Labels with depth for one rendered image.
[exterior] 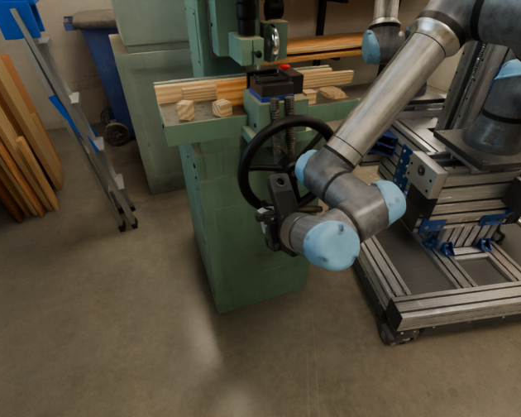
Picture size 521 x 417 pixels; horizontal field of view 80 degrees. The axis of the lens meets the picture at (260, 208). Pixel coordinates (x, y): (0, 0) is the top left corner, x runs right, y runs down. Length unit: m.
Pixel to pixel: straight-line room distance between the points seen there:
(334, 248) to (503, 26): 0.42
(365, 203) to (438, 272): 1.04
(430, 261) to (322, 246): 1.14
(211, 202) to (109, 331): 0.80
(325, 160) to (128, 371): 1.14
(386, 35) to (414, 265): 0.93
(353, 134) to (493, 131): 0.55
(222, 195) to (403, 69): 0.63
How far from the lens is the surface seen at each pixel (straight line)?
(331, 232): 0.46
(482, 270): 1.65
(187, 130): 0.89
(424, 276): 1.49
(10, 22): 1.63
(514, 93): 1.05
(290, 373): 1.35
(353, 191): 0.55
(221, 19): 1.10
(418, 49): 0.66
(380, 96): 0.62
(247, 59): 1.00
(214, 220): 1.07
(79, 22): 2.70
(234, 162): 0.97
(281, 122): 0.75
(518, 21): 0.64
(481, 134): 1.09
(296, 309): 1.49
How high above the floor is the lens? 1.23
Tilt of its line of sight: 38 degrees down
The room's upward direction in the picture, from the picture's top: straight up
